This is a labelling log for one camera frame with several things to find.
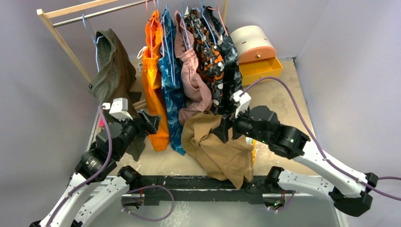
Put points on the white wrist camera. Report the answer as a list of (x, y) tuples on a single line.
[(241, 101), (118, 109)]

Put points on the wooden clothes rack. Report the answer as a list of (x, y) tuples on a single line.
[(47, 16)]

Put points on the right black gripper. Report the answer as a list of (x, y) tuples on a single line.
[(227, 126)]

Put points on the orange black patterned shorts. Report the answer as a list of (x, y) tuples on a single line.
[(211, 64)]

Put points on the pink clip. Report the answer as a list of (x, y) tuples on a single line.
[(101, 122)]

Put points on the light blue hanger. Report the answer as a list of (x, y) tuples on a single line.
[(94, 40)]

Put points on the olive green shorts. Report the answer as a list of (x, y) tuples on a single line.
[(116, 74)]

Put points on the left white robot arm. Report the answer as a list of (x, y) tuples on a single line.
[(90, 190)]

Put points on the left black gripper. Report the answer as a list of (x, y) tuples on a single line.
[(151, 124)]

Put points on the tan brown shorts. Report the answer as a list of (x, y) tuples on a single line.
[(231, 161)]

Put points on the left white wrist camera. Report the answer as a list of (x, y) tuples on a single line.
[(118, 109)]

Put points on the dark grey patterned shorts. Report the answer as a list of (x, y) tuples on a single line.
[(232, 79)]

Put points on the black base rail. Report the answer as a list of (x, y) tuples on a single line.
[(155, 188)]

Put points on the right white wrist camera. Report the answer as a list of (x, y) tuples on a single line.
[(241, 101)]

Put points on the blue patterned shorts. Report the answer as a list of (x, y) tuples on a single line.
[(172, 88)]

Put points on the yellow bin with items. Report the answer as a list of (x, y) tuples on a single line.
[(253, 143)]

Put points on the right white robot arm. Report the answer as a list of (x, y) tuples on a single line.
[(348, 188)]

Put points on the cream orange drawer box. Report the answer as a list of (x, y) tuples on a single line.
[(257, 56)]

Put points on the pink shorts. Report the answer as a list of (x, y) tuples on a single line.
[(194, 87)]

